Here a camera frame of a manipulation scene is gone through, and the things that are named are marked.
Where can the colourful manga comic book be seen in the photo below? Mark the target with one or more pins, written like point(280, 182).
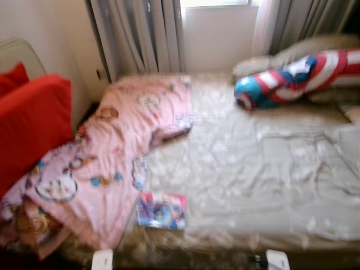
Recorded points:
point(162, 211)

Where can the bed with grey floral sheet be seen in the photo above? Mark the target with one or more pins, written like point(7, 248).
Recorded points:
point(253, 169)

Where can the star shield bolster pillow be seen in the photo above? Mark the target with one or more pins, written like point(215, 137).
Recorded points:
point(287, 81)

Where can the pink cartoon bear blanket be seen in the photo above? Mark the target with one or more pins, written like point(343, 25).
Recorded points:
point(112, 146)

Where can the beige pillow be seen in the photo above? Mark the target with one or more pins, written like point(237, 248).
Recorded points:
point(315, 46)

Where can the grey curtain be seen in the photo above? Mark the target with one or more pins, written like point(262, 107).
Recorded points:
point(304, 22)
point(138, 34)

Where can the bright window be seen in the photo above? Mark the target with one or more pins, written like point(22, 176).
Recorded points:
point(216, 3)

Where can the large red cushion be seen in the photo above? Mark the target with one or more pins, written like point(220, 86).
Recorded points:
point(34, 124)
point(12, 79)

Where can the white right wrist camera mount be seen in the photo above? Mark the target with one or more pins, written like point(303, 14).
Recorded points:
point(278, 260)

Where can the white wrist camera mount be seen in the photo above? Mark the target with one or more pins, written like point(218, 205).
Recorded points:
point(102, 260)
point(278, 260)

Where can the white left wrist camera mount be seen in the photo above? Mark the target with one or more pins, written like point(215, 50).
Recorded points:
point(102, 260)

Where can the wall socket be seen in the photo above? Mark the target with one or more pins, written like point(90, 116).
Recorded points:
point(100, 73)

